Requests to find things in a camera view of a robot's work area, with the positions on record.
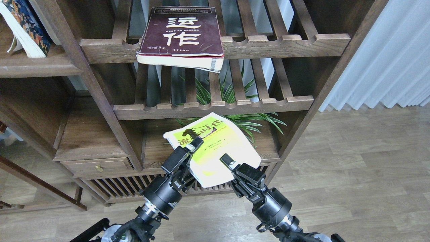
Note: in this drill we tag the maroon book white characters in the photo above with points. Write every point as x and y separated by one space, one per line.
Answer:
182 36

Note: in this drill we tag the dark wooden bookshelf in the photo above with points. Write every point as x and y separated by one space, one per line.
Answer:
85 104

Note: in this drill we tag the green spider plant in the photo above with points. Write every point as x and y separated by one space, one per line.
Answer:
243 121

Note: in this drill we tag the colourful 300 paperback book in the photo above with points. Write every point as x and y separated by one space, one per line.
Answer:
28 32

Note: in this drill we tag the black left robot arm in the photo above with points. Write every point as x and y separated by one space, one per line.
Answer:
135 230

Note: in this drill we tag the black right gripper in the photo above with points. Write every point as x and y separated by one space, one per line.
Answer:
269 205

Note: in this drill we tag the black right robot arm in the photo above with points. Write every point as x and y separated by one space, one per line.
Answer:
300 236

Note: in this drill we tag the yellow green cover book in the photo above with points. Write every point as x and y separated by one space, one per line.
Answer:
220 136

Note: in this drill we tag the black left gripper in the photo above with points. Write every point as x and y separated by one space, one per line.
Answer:
163 193

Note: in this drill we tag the white pleated curtain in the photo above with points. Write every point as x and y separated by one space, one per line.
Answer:
392 65

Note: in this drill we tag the brass drawer knob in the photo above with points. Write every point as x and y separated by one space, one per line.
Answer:
99 168

